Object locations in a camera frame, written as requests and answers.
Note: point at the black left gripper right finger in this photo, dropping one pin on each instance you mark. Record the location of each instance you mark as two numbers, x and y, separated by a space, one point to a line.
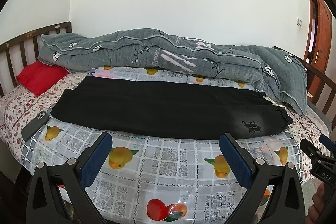
286 204

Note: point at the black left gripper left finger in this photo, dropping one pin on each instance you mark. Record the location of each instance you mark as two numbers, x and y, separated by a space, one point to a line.
45 203

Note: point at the black pants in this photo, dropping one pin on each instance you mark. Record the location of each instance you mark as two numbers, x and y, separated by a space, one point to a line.
170 110

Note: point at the person's right hand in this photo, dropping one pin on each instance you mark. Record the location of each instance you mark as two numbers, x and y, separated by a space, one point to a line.
315 209

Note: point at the black smartphone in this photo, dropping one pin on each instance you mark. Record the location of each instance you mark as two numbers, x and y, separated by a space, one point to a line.
34 125

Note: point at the fruit-print plastic bed cover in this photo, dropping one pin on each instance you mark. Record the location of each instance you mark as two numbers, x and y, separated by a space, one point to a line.
188 176

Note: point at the dark wooden footboard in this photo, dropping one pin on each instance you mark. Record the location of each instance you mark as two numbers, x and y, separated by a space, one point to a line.
319 87

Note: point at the floral bed sheet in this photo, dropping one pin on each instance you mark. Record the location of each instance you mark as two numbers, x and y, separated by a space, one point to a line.
20 106

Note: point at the grey floral quilt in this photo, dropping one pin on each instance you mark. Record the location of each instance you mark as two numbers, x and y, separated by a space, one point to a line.
151 48

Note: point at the red pillow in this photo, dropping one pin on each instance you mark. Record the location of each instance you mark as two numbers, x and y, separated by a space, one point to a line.
39 78

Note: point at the brown wooden door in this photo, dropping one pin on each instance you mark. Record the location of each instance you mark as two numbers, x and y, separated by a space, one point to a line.
319 35

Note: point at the dark wooden headboard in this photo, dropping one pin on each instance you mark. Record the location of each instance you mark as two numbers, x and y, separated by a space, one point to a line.
23 50

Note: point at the white wall switch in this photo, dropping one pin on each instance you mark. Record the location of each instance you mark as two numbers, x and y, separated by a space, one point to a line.
299 22

